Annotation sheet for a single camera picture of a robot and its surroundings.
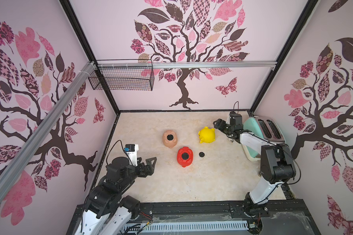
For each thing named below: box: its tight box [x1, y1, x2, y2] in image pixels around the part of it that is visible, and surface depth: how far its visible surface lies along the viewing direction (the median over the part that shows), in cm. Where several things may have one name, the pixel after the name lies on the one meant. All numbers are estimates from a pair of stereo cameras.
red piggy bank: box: [176, 146, 194, 168], surface depth 87 cm
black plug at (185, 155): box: [181, 152, 189, 161], surface depth 87 cm
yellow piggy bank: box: [198, 126, 216, 144], surface depth 99 cm
